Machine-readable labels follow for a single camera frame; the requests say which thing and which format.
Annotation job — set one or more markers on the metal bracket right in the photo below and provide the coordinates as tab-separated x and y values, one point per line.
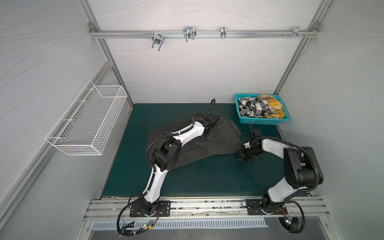
296	34

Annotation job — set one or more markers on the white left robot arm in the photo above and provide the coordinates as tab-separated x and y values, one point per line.
164	152

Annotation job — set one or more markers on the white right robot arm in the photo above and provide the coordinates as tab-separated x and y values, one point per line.
302	172

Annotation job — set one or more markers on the metal clamp hook left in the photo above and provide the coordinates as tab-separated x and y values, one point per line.
158	40

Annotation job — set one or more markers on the white wire wall basket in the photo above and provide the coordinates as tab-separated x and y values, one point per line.
85	127

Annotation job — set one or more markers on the metal clamp hook middle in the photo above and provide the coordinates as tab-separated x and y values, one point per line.
189	33

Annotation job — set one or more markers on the white vent grille strip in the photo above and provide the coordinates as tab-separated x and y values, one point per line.
175	224

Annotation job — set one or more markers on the metal clamp hook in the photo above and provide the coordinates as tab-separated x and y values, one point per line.
189	33
158	40

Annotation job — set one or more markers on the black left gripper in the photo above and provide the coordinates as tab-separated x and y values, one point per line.
210	137

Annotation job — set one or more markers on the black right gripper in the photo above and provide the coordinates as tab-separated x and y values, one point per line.
247	151

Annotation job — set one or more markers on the small metal ring clamp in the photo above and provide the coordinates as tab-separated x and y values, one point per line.
223	32

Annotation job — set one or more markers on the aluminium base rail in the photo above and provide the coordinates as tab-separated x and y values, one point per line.
202	207

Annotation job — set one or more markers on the dark grey pinstriped shirt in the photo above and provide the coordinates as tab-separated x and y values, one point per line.
223	139

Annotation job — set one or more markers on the black white checkered shirt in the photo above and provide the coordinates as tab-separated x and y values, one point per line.
253	107

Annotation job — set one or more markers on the teal plastic laundry basket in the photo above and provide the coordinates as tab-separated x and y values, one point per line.
260	121

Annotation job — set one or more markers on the yellow plaid shirt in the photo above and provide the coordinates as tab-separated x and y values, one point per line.
276	109

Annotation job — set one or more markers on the aluminium horizontal rail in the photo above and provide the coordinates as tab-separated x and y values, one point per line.
201	34

